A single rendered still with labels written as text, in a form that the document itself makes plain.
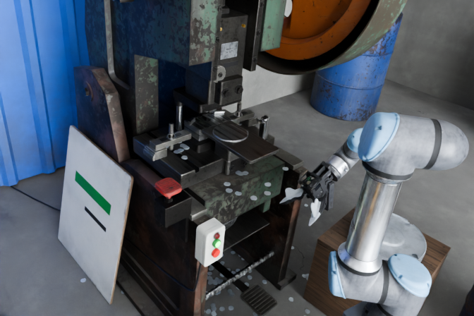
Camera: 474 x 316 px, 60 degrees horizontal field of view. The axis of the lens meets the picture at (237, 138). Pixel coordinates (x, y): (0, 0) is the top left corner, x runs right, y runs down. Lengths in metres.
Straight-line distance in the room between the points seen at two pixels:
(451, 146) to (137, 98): 1.01
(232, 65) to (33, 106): 1.35
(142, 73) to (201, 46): 0.35
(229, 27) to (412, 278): 0.88
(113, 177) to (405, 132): 1.08
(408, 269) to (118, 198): 1.03
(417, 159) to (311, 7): 0.79
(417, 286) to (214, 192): 0.64
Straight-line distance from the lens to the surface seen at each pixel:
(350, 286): 1.17
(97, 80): 1.58
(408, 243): 1.76
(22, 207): 2.44
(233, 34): 1.33
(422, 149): 0.96
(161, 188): 1.17
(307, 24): 1.58
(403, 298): 1.22
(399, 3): 1.45
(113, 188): 1.65
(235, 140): 1.37
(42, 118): 2.45
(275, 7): 1.38
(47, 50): 2.37
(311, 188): 1.36
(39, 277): 2.05
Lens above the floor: 1.46
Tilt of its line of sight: 29 degrees down
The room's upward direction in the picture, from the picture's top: 6 degrees clockwise
